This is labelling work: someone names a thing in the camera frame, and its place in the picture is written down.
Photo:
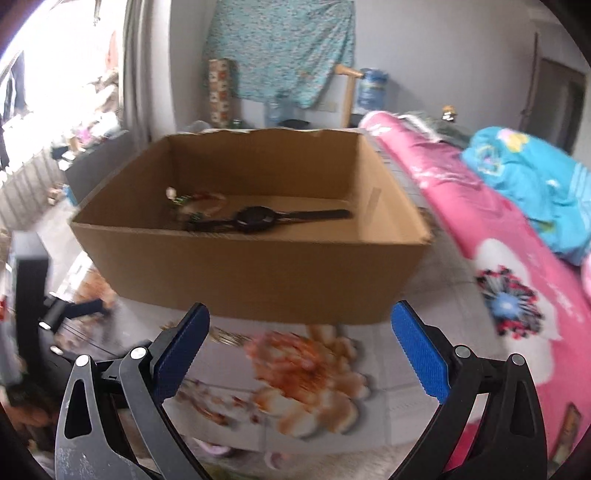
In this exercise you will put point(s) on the pink floral quilt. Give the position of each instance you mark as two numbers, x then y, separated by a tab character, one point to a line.
536	302

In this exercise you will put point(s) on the small figurine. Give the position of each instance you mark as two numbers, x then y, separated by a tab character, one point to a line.
449	113

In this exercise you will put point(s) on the floral bed sheet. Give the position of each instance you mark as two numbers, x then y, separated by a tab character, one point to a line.
318	388

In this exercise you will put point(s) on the wooden chair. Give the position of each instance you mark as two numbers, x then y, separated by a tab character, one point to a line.
352	76

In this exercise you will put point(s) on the blue cartoon blanket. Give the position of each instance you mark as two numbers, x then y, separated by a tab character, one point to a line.
550	188

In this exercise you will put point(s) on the blue water bottle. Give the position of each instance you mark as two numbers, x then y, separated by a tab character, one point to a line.
372	89

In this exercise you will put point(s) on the dark pot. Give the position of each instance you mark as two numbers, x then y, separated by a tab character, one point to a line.
295	124

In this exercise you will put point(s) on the black wristwatch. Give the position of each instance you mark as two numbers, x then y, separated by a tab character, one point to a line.
256	219

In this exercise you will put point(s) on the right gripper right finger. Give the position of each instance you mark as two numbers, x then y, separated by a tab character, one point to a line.
510	442

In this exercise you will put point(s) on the brown cardboard box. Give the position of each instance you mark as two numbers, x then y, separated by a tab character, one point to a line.
324	272

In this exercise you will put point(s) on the patterned roll tube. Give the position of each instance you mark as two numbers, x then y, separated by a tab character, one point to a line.
219	92

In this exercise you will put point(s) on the grey curtain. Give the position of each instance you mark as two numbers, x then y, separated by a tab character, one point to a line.
134	83

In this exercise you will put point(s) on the teal floral wall cloth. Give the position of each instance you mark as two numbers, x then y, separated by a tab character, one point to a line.
282	47

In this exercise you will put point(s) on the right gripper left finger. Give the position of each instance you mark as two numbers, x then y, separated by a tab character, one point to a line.
91	443

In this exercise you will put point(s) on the dark grey cabinet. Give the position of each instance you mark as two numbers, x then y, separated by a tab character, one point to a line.
90	168

